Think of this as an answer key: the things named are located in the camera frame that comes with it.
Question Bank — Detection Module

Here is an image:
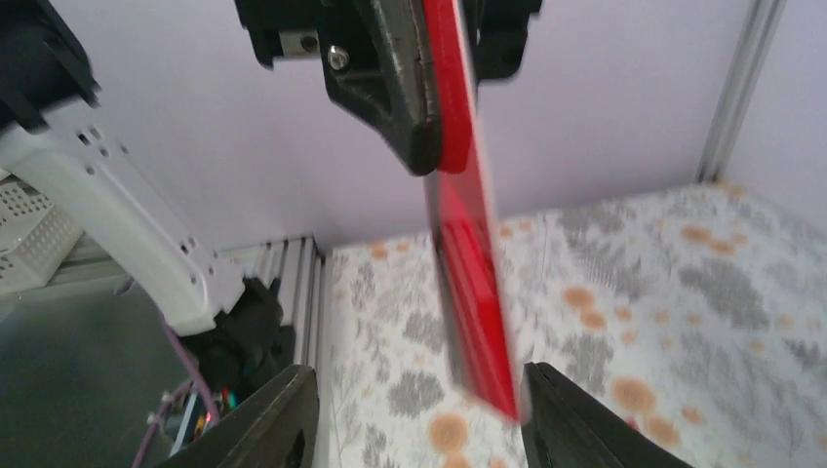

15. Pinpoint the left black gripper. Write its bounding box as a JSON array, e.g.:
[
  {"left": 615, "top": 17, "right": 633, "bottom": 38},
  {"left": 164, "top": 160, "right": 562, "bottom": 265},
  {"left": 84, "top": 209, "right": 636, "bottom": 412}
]
[{"left": 235, "top": 0, "right": 542, "bottom": 176}]

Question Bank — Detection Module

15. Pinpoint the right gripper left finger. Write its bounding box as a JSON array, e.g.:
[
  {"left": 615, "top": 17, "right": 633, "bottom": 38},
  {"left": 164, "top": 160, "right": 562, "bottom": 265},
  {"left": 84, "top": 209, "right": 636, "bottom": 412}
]
[{"left": 161, "top": 365, "right": 320, "bottom": 468}]

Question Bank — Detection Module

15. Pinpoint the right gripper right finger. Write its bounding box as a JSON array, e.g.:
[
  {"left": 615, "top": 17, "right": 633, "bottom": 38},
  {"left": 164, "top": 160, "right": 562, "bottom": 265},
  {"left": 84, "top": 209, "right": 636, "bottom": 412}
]
[{"left": 522, "top": 363, "right": 687, "bottom": 468}]

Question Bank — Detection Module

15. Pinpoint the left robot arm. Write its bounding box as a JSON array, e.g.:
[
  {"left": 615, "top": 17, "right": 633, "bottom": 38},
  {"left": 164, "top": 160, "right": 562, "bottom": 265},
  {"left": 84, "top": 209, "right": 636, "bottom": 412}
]
[{"left": 1, "top": 1, "right": 541, "bottom": 410}]

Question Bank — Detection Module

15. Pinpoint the floral patterned table mat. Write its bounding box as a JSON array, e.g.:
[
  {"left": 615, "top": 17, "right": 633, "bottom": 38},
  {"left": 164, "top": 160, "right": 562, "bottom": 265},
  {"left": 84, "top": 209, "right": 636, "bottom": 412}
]
[{"left": 316, "top": 185, "right": 826, "bottom": 467}]

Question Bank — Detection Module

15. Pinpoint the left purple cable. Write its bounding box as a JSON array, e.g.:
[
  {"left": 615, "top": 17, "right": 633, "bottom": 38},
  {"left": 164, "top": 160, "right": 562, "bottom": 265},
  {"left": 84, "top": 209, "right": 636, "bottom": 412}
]
[{"left": 132, "top": 309, "right": 224, "bottom": 468}]

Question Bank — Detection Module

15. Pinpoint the aluminium mounting rail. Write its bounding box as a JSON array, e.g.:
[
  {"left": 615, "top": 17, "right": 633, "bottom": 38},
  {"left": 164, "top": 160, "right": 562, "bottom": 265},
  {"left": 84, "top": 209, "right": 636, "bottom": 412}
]
[{"left": 1, "top": 237, "right": 326, "bottom": 467}]

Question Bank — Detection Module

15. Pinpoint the grey slotted cable duct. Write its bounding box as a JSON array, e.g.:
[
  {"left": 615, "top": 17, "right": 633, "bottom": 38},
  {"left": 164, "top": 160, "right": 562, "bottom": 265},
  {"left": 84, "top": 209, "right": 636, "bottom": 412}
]
[{"left": 1, "top": 180, "right": 83, "bottom": 294}]

